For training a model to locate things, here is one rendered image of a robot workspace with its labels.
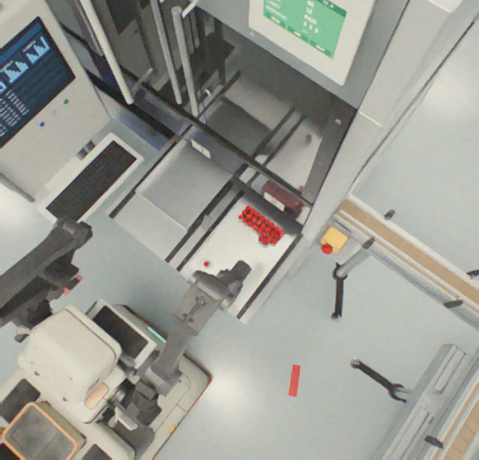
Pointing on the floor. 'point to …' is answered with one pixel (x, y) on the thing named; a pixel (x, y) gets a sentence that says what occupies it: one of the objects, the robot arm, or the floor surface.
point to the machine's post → (384, 96)
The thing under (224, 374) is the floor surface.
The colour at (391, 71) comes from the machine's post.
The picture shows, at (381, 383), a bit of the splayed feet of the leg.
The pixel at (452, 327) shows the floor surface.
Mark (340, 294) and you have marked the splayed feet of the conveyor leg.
